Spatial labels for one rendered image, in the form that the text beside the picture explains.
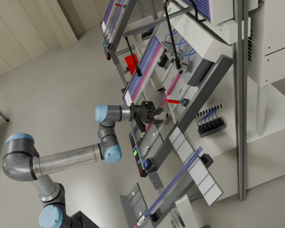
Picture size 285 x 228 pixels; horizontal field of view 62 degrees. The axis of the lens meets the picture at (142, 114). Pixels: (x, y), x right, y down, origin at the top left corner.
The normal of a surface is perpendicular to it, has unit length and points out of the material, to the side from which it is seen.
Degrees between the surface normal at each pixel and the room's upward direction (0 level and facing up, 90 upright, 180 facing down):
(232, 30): 90
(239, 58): 90
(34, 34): 90
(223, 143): 0
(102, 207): 0
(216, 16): 90
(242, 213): 0
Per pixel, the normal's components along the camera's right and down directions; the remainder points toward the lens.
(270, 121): -0.29, -0.68
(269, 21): 0.24, 0.63
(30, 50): 0.46, 0.52
